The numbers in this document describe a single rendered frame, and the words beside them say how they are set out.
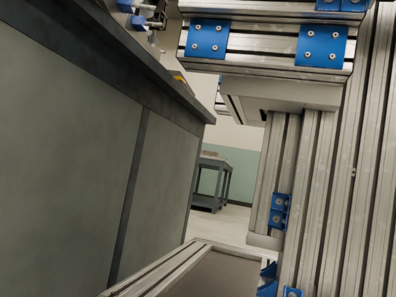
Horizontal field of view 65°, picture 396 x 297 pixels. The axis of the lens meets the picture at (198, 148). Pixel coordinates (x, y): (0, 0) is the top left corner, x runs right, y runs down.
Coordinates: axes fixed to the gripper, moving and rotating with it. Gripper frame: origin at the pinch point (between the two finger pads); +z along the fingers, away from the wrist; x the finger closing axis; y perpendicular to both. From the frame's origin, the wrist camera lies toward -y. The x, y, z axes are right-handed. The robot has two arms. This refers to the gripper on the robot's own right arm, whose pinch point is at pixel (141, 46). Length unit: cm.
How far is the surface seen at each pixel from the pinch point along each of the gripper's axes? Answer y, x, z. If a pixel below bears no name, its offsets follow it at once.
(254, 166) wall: -29, 614, 1
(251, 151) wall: -40, 613, -31
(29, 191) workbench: 16, -56, 56
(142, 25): 17.6, -30.5, 7.2
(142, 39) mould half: 14.5, -23.9, 8.6
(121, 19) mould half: 19.1, -42.6, 12.1
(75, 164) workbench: 16, -45, 50
